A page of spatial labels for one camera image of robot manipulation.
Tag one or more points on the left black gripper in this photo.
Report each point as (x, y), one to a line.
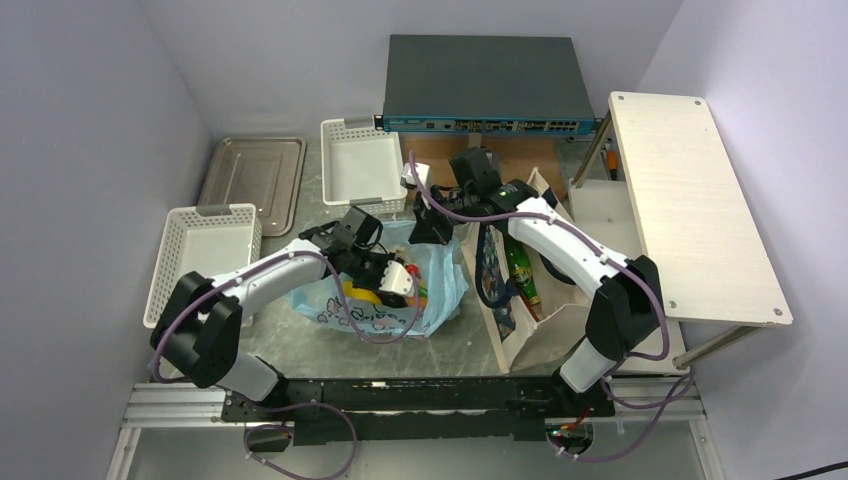
(373, 285)

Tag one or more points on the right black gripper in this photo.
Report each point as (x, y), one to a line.
(429, 229)

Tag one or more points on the light blue plastic grocery bag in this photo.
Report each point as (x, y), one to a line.
(436, 272)

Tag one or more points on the beige canvas tote bag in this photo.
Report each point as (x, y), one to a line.
(532, 318)

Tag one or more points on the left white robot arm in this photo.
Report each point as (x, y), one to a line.
(198, 331)

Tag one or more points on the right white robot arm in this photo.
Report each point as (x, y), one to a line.
(626, 319)

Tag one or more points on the yellow lemon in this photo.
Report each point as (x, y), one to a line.
(360, 294)

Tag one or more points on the orange peach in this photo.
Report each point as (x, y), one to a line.
(418, 301)

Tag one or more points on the white perforated basket rear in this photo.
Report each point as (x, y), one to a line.
(361, 166)

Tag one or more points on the white perforated basket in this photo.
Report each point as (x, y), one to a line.
(211, 240)
(361, 166)

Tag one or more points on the green glass bottle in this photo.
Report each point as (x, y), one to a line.
(521, 273)

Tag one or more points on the wooden board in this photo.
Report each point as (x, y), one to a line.
(518, 156)

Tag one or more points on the metal tray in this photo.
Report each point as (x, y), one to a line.
(263, 171)

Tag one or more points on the white perforated basket left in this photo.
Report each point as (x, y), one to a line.
(211, 240)

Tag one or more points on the orange object behind shelf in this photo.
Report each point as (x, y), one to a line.
(612, 164)

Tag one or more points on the white shelf table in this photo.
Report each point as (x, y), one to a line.
(677, 200)

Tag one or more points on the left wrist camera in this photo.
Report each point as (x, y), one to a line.
(397, 280)

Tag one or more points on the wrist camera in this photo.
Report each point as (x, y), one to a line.
(397, 280)
(415, 176)

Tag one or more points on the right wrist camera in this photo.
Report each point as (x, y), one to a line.
(415, 176)

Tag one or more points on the network switch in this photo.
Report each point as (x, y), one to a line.
(485, 85)

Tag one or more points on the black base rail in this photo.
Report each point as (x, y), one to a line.
(523, 408)

